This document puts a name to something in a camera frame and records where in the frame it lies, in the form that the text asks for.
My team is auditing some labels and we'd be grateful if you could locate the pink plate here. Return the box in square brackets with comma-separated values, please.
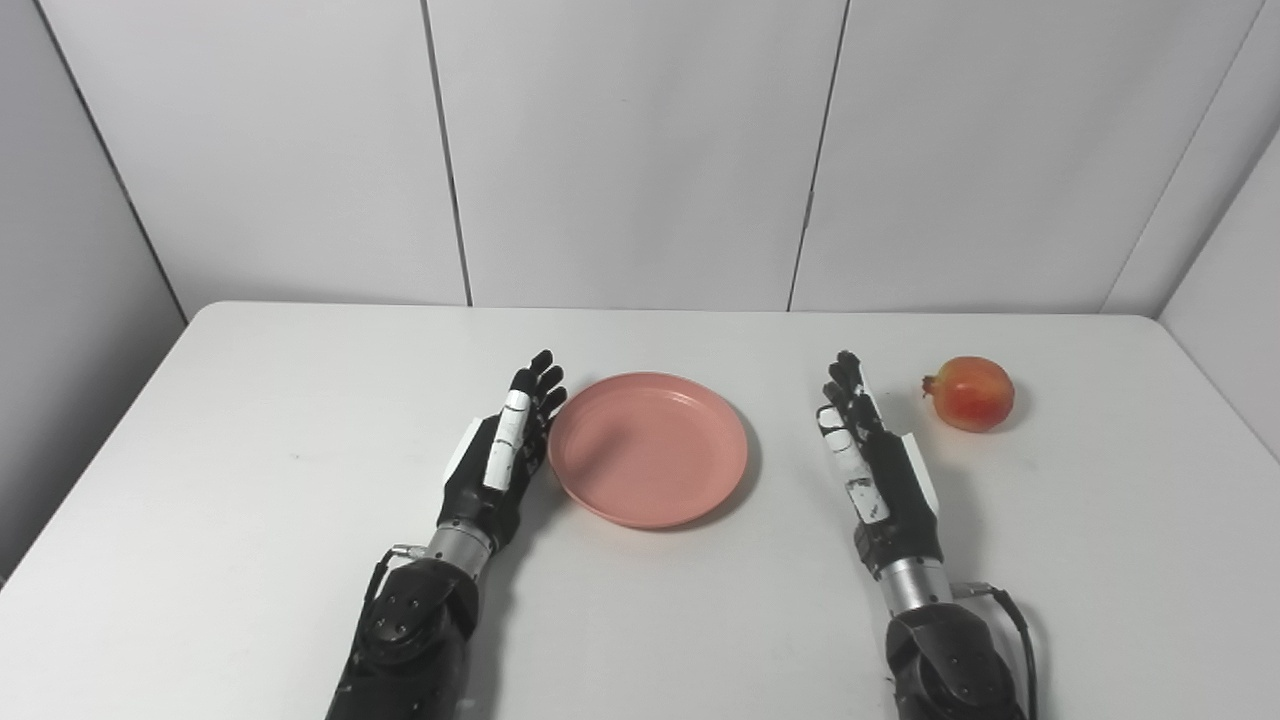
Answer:
[547, 372, 750, 530]

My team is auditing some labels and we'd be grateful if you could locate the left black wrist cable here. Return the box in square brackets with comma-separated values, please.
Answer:
[362, 545, 431, 611]

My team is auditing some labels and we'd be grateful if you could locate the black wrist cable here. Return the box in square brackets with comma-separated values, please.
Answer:
[952, 582, 1039, 720]
[362, 545, 431, 611]

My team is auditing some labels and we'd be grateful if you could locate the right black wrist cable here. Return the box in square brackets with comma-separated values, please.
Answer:
[952, 582, 1039, 720]

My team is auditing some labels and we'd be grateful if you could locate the red pomegranate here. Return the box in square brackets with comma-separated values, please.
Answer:
[922, 356, 1016, 433]

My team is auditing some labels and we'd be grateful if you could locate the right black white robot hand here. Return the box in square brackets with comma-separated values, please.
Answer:
[816, 350, 944, 581]

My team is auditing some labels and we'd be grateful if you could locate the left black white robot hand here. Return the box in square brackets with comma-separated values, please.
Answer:
[437, 349, 569, 551]

